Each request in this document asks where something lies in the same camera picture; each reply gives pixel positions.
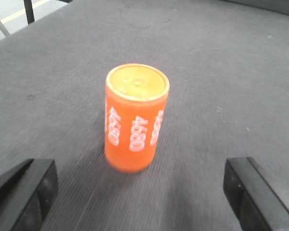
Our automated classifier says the orange cylindrical capacitor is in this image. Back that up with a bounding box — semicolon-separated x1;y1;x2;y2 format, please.
105;63;170;173

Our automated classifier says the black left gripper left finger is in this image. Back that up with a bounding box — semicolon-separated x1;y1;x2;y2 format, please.
0;159;59;231

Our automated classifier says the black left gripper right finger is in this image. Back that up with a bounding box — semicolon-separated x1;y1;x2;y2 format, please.
223;157;289;231

